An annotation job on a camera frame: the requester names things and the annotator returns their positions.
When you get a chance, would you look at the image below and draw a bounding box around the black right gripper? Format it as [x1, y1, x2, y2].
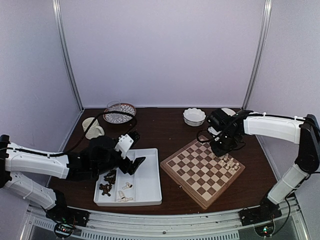
[210, 130, 240, 158]

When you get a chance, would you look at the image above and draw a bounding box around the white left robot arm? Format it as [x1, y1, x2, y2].
[0, 134, 146, 222]

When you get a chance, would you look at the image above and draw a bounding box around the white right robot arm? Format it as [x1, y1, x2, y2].
[206, 108, 320, 221]

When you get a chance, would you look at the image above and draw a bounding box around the dark chess pieces pile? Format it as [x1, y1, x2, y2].
[99, 169, 117, 197]

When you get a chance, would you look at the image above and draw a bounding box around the light chess pieces pile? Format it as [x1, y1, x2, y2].
[116, 182, 135, 202]

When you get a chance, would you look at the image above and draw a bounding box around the wooden chess board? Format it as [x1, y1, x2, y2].
[160, 139, 246, 210]

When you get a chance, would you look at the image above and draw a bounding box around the cream round bowl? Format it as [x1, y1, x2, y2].
[221, 107, 236, 116]

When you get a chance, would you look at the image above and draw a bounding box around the white plastic tray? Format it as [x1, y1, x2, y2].
[93, 148, 162, 207]

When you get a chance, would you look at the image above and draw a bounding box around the white scalloped bowl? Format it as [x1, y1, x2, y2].
[182, 108, 206, 127]

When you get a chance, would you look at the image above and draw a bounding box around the patterned brown plate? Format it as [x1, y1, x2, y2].
[103, 102, 137, 124]

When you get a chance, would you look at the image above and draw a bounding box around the cream ceramic mug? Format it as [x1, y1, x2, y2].
[82, 117, 105, 140]

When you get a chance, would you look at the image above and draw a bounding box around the clear drinking glass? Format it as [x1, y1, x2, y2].
[107, 100, 121, 112]

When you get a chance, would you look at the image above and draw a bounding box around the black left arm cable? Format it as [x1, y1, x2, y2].
[0, 111, 138, 157]

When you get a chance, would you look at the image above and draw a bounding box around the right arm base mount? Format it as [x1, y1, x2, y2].
[238, 207, 282, 226]

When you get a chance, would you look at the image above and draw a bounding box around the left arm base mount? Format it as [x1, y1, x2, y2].
[45, 207, 90, 227]

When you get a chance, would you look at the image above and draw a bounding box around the right aluminium frame post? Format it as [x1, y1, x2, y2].
[241, 0, 273, 109]

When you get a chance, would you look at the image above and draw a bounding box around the aluminium frame post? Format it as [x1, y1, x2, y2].
[52, 0, 84, 112]
[241, 0, 273, 109]

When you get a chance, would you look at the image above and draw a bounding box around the left aluminium frame post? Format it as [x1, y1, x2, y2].
[52, 0, 84, 112]

